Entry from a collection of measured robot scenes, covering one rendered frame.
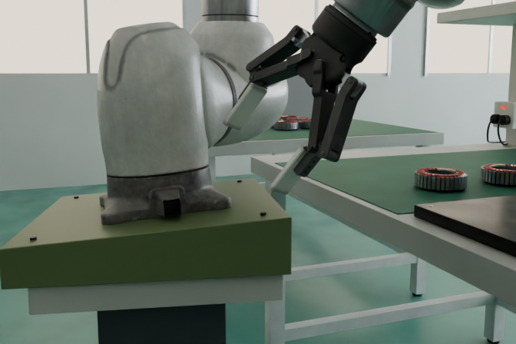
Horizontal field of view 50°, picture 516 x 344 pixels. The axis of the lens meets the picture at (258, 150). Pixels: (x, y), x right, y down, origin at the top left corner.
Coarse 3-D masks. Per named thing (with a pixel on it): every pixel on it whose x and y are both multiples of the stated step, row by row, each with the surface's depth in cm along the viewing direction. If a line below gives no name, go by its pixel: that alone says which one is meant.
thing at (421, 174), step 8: (424, 168) 126; (432, 168) 127; (448, 168) 126; (416, 176) 122; (424, 176) 120; (432, 176) 119; (440, 176) 118; (448, 176) 118; (456, 176) 118; (464, 176) 119; (416, 184) 122; (424, 184) 120; (432, 184) 119; (440, 184) 119; (448, 184) 118; (456, 184) 118; (464, 184) 119
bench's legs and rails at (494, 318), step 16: (272, 192) 165; (272, 304) 170; (416, 304) 193; (432, 304) 193; (448, 304) 195; (464, 304) 198; (480, 304) 200; (496, 304) 203; (272, 320) 171; (320, 320) 180; (336, 320) 180; (352, 320) 182; (368, 320) 184; (384, 320) 187; (400, 320) 189; (496, 320) 204; (272, 336) 172; (288, 336) 175; (304, 336) 177; (496, 336) 205
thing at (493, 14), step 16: (448, 16) 180; (464, 16) 174; (480, 16) 167; (496, 16) 163; (512, 16) 163; (512, 32) 190; (512, 48) 190; (512, 64) 191; (512, 80) 191; (512, 96) 191; (496, 112) 193; (512, 112) 186; (512, 128) 187; (512, 144) 192
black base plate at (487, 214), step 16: (416, 208) 98; (432, 208) 96; (448, 208) 96; (464, 208) 96; (480, 208) 96; (496, 208) 96; (512, 208) 96; (448, 224) 90; (464, 224) 87; (480, 224) 86; (496, 224) 86; (512, 224) 86; (480, 240) 84; (496, 240) 81; (512, 240) 78
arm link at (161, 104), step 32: (128, 32) 77; (160, 32) 77; (128, 64) 75; (160, 64) 76; (192, 64) 79; (128, 96) 75; (160, 96) 75; (192, 96) 78; (224, 96) 85; (128, 128) 76; (160, 128) 76; (192, 128) 78; (224, 128) 87; (128, 160) 76; (160, 160) 76; (192, 160) 79
